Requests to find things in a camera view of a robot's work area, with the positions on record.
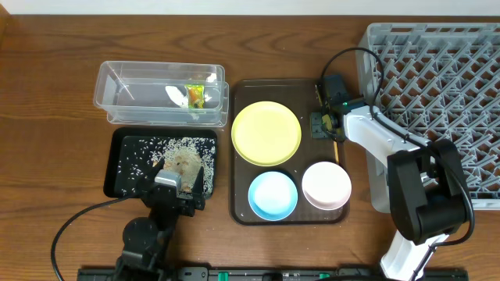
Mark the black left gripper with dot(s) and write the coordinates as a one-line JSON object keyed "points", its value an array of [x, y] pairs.
{"points": [[180, 202]]}

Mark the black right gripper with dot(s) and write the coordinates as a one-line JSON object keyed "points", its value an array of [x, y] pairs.
{"points": [[316, 122]]}

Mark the wooden chopstick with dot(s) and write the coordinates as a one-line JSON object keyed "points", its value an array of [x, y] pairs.
{"points": [[336, 152]]}

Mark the pink bowl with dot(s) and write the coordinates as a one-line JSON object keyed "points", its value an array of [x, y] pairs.
{"points": [[326, 186]]}

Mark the yellow plate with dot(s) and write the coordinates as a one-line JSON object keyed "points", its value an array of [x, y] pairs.
{"points": [[266, 133]]}

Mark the light blue bowl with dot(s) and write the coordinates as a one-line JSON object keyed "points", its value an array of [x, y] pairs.
{"points": [[272, 196]]}

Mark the green pandan cake wrapper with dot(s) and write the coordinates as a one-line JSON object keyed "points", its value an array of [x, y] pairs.
{"points": [[196, 97]]}

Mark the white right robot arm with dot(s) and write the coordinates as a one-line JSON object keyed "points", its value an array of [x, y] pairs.
{"points": [[424, 186]]}

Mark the black food waste tray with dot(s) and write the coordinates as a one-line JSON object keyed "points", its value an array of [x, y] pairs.
{"points": [[121, 133]]}

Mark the clear plastic waste bin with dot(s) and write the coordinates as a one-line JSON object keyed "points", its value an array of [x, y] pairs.
{"points": [[133, 92]]}

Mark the grey dishwasher rack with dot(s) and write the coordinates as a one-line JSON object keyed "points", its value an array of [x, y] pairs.
{"points": [[441, 81]]}

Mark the dark brown serving tray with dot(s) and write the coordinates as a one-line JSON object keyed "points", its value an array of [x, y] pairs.
{"points": [[299, 95]]}

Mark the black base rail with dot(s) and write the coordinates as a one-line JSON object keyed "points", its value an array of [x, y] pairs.
{"points": [[205, 273]]}

